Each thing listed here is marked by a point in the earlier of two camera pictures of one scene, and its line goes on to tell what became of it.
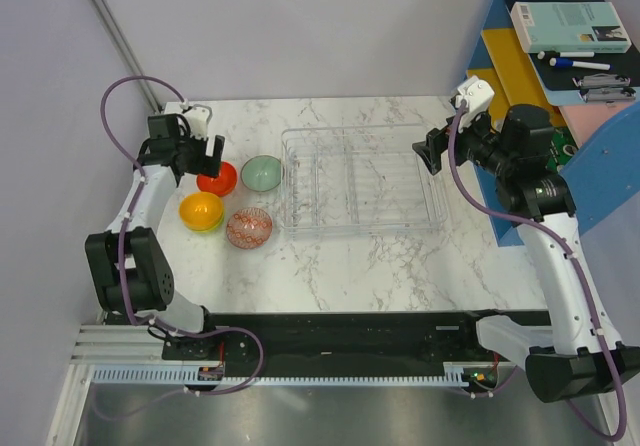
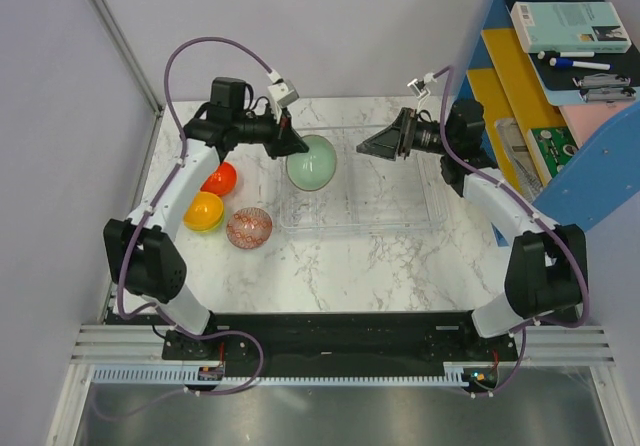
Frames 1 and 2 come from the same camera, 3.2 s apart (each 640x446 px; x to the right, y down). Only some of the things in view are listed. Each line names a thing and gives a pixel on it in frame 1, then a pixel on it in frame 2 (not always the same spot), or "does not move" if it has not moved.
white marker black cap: (569, 54) does not move
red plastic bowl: (221, 185) does not move
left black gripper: (206, 164) -> (292, 144)
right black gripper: (432, 148) -> (396, 140)
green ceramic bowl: (262, 173) -> (312, 170)
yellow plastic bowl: (200, 210) does not move
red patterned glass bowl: (249, 227) does not move
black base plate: (449, 338) does not move
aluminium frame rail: (120, 344) does not move
